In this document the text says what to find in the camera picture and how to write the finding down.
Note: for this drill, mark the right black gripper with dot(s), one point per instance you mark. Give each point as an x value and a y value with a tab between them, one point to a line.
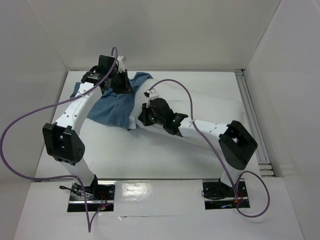
145	115

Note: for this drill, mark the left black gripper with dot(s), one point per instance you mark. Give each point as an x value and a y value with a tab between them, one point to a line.
126	88

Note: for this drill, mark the blue pillowcase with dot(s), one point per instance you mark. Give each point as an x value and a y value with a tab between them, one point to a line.
115	109

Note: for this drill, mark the white pillow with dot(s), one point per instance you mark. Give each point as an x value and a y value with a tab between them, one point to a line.
204	107

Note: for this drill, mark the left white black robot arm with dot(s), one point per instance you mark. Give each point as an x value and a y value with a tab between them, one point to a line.
61	138

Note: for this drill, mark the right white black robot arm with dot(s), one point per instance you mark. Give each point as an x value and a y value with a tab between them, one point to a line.
232	141

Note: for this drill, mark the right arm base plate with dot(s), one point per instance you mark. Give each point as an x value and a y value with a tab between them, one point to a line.
218	196

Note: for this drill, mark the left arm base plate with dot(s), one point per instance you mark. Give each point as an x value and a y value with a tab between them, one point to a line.
102	199

